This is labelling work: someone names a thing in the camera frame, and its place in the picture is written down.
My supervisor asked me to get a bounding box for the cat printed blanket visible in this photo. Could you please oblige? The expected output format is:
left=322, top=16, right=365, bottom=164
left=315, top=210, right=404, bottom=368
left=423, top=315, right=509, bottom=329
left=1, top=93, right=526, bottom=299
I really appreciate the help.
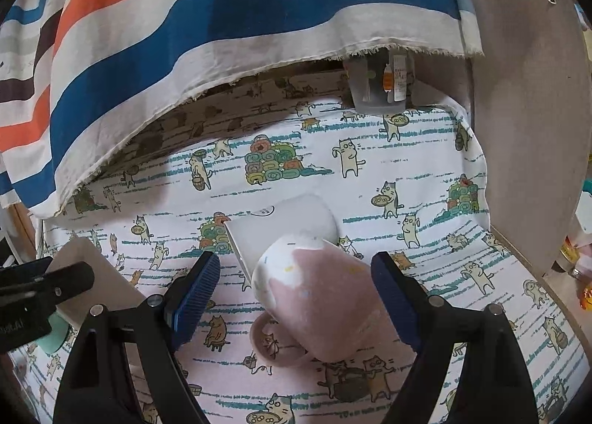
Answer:
left=9, top=74, right=589, bottom=424

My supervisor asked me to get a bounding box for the orange and yellow packet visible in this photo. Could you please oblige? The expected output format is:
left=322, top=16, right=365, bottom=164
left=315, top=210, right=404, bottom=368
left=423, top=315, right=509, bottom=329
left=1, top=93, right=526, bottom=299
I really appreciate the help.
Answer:
left=561, top=239, right=592, bottom=316

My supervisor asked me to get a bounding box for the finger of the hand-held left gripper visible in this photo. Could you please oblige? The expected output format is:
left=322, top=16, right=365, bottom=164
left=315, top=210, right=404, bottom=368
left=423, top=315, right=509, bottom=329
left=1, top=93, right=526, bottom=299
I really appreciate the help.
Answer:
left=0, top=257, right=96, bottom=311

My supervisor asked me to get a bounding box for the beige flat board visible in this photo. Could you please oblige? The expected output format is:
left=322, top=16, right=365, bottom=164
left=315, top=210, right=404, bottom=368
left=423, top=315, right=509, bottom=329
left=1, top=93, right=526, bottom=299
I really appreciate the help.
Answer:
left=46, top=237, right=149, bottom=362

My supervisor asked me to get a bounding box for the pink and white mug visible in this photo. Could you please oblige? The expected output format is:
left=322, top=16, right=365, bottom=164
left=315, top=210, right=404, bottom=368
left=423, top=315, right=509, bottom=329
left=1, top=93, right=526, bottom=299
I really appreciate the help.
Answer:
left=250, top=233, right=418, bottom=375

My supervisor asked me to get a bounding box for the striped cloth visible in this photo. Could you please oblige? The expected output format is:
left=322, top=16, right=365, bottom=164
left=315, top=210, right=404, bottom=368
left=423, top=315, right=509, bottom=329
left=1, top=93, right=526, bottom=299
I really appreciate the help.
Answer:
left=0, top=0, right=486, bottom=221

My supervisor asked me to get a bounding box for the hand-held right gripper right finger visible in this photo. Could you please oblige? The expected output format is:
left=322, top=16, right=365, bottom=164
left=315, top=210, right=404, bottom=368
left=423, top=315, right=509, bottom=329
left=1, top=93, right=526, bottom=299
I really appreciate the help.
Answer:
left=371, top=252, right=540, bottom=424

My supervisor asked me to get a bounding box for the clear plastic container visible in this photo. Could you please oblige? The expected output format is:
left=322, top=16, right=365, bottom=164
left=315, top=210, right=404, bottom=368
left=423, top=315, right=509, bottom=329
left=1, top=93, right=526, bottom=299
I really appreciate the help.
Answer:
left=344, top=50, right=414, bottom=111

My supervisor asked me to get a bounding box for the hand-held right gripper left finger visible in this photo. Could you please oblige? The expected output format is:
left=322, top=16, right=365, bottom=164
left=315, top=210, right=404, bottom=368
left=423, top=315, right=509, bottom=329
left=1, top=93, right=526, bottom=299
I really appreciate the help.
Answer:
left=53, top=251, right=222, bottom=424

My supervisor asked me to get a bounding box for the teal round object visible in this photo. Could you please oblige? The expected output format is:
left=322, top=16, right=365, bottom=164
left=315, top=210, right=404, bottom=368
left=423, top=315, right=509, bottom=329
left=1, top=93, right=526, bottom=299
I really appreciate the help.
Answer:
left=38, top=312, right=71, bottom=354

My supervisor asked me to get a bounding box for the brown wooden board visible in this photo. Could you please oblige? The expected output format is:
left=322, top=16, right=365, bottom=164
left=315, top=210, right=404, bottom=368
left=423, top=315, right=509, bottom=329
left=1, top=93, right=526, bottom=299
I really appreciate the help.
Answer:
left=438, top=0, right=587, bottom=277

